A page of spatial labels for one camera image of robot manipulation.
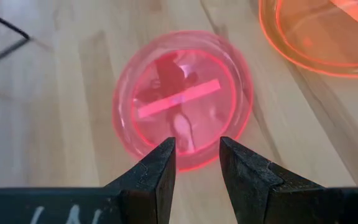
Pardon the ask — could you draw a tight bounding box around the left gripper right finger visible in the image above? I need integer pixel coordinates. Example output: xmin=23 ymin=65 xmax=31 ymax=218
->
xmin=219 ymin=136 xmax=358 ymax=224

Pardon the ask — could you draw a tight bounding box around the large pink translucent plate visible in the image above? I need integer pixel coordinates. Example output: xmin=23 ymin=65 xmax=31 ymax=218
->
xmin=111 ymin=30 xmax=255 ymax=173

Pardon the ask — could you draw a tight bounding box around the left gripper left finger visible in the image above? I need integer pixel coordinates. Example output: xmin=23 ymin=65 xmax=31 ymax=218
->
xmin=0 ymin=137 xmax=177 ymax=224

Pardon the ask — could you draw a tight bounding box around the orange translucent plate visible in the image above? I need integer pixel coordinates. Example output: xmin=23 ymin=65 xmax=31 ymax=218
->
xmin=258 ymin=0 xmax=358 ymax=78

